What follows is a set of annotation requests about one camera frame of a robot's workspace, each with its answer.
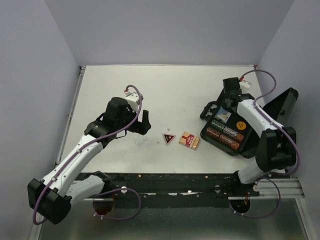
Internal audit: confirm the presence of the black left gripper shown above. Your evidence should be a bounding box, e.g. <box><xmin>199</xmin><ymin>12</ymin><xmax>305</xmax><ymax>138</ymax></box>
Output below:
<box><xmin>116</xmin><ymin>105</ymin><xmax>152</xmax><ymax>135</ymax></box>

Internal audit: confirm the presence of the blue playing card deck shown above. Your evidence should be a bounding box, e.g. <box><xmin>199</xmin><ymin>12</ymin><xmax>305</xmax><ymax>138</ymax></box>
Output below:
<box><xmin>214</xmin><ymin>107</ymin><xmax>232</xmax><ymax>124</ymax></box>

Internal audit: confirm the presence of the yellow big blind button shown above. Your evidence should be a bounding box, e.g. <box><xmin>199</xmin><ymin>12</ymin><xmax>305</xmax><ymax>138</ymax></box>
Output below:
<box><xmin>236</xmin><ymin>121</ymin><xmax>247</xmax><ymax>131</ymax></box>

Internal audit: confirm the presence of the red Texas Hold'em card deck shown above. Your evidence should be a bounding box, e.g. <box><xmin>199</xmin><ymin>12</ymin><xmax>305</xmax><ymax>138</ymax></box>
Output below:
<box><xmin>179</xmin><ymin>131</ymin><xmax>200</xmax><ymax>150</ymax></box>

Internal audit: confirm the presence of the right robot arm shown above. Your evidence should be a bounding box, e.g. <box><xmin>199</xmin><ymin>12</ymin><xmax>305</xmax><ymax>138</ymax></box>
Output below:
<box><xmin>223</xmin><ymin>77</ymin><xmax>298</xmax><ymax>196</ymax></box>

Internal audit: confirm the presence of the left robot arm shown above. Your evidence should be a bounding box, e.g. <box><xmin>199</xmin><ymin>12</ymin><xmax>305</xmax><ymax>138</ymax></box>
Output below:
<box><xmin>27</xmin><ymin>92</ymin><xmax>151</xmax><ymax>225</ymax></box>

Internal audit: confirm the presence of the black poker set case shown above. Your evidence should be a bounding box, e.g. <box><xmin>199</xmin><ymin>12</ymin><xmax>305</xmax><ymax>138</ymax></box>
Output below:
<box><xmin>200</xmin><ymin>87</ymin><xmax>299</xmax><ymax>159</ymax></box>

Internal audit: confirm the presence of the clear round dealer button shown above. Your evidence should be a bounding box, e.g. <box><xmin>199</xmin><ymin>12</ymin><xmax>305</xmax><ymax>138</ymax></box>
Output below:
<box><xmin>134</xmin><ymin>135</ymin><xmax>148</xmax><ymax>146</ymax></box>

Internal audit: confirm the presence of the triangular all in button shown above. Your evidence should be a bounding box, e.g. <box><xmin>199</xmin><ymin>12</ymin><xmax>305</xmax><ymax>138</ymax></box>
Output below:
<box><xmin>162</xmin><ymin>133</ymin><xmax>176</xmax><ymax>146</ymax></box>

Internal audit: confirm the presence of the green blue chip roll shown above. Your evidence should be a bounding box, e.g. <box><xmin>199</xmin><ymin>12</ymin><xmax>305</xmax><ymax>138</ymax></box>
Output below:
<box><xmin>210</xmin><ymin>120</ymin><xmax>225</xmax><ymax>131</ymax></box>

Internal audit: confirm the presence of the orange black chip roll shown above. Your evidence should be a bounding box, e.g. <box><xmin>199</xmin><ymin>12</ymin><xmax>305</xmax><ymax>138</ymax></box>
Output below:
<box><xmin>206</xmin><ymin>127</ymin><xmax>221</xmax><ymax>139</ymax></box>

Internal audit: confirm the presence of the brown orange chip roll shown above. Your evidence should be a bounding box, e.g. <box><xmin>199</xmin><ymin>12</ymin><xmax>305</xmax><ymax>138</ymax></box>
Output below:
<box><xmin>218</xmin><ymin>134</ymin><xmax>240</xmax><ymax>150</ymax></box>

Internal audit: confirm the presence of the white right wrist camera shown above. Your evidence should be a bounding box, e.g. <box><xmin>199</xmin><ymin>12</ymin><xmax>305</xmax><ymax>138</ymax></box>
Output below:
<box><xmin>239</xmin><ymin>80</ymin><xmax>252</xmax><ymax>94</ymax></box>

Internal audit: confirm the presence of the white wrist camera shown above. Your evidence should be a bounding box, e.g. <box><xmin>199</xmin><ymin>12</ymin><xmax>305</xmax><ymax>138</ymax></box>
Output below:
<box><xmin>124</xmin><ymin>90</ymin><xmax>144</xmax><ymax>112</ymax></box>
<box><xmin>239</xmin><ymin>80</ymin><xmax>252</xmax><ymax>94</ymax></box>

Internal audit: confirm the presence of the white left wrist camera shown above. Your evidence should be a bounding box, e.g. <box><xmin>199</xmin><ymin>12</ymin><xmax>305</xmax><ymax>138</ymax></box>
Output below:
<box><xmin>124</xmin><ymin>90</ymin><xmax>144</xmax><ymax>112</ymax></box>

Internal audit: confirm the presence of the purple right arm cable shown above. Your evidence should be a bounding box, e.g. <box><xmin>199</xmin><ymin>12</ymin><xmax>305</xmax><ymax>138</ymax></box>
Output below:
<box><xmin>228</xmin><ymin>69</ymin><xmax>300</xmax><ymax>218</ymax></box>

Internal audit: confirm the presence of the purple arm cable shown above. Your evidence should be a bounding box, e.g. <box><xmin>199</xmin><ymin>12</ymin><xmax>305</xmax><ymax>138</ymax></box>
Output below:
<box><xmin>228</xmin><ymin>69</ymin><xmax>300</xmax><ymax>218</ymax></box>
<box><xmin>32</xmin><ymin>85</ymin><xmax>144</xmax><ymax>225</ymax></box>

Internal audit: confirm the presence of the aluminium frame rail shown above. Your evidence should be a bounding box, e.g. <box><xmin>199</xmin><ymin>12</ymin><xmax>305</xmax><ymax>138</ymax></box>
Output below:
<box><xmin>39</xmin><ymin>177</ymin><xmax>306</xmax><ymax>201</ymax></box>

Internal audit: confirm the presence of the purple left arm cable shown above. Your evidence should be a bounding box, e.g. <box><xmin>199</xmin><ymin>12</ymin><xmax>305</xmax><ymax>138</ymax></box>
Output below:
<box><xmin>32</xmin><ymin>85</ymin><xmax>144</xmax><ymax>225</ymax></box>

